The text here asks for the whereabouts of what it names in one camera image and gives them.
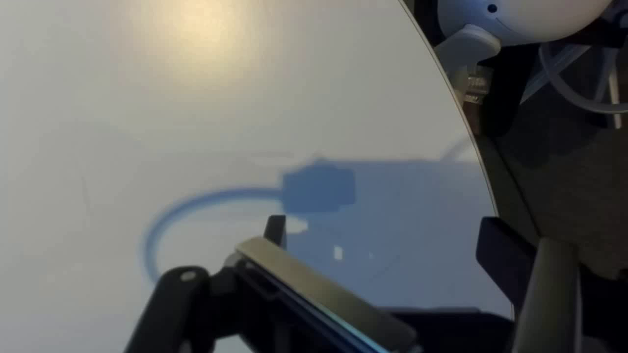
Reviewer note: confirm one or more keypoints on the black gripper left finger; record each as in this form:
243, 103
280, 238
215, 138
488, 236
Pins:
197, 307

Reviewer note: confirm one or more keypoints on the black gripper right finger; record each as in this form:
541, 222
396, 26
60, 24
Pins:
551, 295

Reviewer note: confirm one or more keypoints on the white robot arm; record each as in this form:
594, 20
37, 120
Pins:
543, 20

